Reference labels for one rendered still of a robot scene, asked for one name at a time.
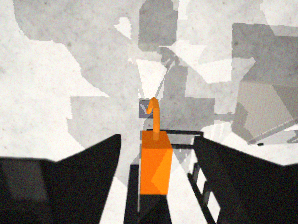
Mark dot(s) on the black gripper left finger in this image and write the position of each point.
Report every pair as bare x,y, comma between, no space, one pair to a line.
73,190

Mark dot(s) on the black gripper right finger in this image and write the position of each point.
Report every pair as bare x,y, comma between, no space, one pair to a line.
248,189

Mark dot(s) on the orange plug with cord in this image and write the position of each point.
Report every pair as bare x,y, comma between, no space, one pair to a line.
156,158

